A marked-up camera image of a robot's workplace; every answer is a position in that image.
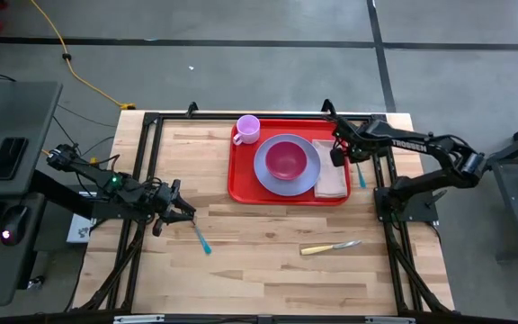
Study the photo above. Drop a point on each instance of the lavender grey plate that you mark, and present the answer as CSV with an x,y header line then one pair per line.
x,y
286,186

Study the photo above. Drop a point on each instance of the dark red bowl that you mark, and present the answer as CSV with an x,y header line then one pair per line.
x,y
286,159

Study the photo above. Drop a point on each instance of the black table-level camera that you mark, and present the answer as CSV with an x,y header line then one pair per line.
x,y
264,320

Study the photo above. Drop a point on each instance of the grey metal stand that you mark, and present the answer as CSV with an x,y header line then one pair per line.
x,y
517,189

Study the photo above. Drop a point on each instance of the red plastic tray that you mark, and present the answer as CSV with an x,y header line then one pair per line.
x,y
243,180

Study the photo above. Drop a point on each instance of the black computer mouse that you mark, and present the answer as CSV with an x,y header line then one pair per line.
x,y
14,225

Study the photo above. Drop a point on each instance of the pink mug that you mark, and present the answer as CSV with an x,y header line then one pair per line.
x,y
247,128

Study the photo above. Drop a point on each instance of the beige cloth napkin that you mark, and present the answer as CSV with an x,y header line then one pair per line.
x,y
331,180

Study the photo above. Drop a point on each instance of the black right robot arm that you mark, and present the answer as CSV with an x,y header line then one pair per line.
x,y
409,145

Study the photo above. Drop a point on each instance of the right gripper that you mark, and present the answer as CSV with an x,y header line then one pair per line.
x,y
360,135

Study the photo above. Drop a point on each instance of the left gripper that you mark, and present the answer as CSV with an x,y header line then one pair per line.
x,y
160,200

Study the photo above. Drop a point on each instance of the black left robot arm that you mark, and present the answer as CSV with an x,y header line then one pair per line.
x,y
88,168

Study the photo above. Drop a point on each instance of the white paper sheet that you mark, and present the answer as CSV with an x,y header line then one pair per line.
x,y
79,228

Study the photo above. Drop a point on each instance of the grey desk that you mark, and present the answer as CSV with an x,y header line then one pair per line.
x,y
25,117

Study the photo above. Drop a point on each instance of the black phone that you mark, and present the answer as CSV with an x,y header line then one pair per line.
x,y
8,158

